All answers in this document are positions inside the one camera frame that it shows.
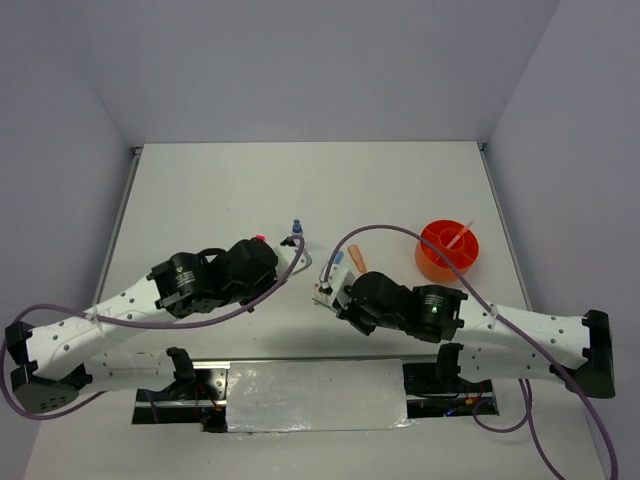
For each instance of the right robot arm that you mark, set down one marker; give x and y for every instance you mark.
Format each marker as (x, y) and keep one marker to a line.
(481, 342)

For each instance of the left aluminium table rail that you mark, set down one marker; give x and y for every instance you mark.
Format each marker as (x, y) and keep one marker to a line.
(136, 156)

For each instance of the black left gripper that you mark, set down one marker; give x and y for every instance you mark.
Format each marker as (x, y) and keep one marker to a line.
(270, 279)

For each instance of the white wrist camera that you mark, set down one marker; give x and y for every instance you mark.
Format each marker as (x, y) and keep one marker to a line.
(333, 281)
(286, 252)

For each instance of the silver foil covered panel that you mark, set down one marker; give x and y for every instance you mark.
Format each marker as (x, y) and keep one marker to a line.
(310, 396)

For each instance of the orange round organizer container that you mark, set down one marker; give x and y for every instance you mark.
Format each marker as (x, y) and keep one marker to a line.
(463, 255)

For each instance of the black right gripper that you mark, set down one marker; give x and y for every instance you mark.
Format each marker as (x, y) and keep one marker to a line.
(349, 314)

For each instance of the right aluminium table rail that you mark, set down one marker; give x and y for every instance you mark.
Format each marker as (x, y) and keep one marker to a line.
(515, 261)

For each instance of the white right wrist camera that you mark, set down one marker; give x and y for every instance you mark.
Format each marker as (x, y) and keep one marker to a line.
(333, 281)

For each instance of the aluminium table rail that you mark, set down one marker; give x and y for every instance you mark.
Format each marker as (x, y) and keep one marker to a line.
(136, 156)
(515, 261)

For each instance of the orange pen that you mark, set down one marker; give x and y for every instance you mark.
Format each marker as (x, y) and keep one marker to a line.
(459, 235)

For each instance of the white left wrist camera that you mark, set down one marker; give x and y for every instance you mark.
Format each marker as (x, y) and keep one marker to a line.
(286, 252)

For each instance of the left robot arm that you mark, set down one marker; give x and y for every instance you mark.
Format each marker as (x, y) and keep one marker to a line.
(57, 363)

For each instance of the small white eraser box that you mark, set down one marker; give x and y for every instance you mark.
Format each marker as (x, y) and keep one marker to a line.
(316, 294)

